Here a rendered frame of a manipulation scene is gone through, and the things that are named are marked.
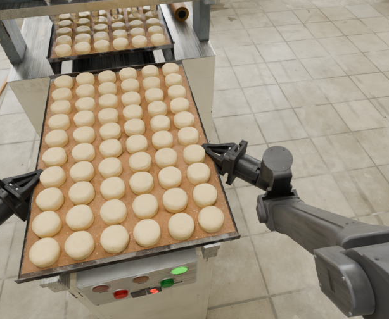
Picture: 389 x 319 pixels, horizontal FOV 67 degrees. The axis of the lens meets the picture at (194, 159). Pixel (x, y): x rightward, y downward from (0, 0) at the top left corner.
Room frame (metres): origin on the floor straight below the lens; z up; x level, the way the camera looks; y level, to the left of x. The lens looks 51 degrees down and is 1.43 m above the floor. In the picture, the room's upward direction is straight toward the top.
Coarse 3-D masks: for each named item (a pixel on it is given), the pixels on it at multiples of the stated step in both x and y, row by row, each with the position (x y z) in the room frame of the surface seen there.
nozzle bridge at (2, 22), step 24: (0, 0) 0.92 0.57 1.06; (24, 0) 0.93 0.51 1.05; (96, 0) 0.94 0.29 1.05; (120, 0) 0.94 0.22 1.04; (144, 0) 0.96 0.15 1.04; (168, 0) 0.98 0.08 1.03; (192, 0) 0.99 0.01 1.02; (216, 0) 0.98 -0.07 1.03; (0, 24) 0.93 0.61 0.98; (24, 48) 1.00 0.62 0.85
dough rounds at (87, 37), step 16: (64, 16) 1.10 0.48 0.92; (80, 16) 1.10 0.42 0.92; (112, 16) 1.10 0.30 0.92; (128, 16) 1.10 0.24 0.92; (144, 16) 1.11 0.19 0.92; (160, 16) 1.15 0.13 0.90; (64, 32) 0.99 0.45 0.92; (80, 32) 0.99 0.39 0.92; (96, 32) 1.00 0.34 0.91; (112, 32) 1.02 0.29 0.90; (128, 32) 1.02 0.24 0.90; (144, 32) 1.00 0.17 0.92; (160, 32) 0.99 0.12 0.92; (64, 48) 0.88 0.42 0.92; (80, 48) 0.88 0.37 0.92; (96, 48) 0.89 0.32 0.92; (112, 48) 0.92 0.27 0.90; (128, 48) 0.92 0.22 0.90
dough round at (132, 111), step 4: (132, 104) 0.60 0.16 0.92; (124, 108) 0.59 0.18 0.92; (128, 108) 0.59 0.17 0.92; (132, 108) 0.59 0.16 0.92; (136, 108) 0.59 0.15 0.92; (140, 108) 0.59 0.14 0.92; (124, 112) 0.58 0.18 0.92; (128, 112) 0.58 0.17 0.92; (132, 112) 0.58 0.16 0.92; (136, 112) 0.58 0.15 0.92; (140, 112) 0.58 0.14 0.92; (124, 116) 0.57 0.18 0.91; (128, 116) 0.56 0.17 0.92; (132, 116) 0.56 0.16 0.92; (136, 116) 0.56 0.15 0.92; (140, 116) 0.57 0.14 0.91
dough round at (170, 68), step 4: (168, 64) 0.79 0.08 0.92; (172, 64) 0.79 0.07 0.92; (164, 68) 0.77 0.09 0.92; (168, 68) 0.77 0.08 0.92; (172, 68) 0.77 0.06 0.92; (176, 68) 0.77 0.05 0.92; (164, 72) 0.76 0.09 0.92; (168, 72) 0.75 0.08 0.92; (172, 72) 0.75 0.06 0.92; (176, 72) 0.76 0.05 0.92
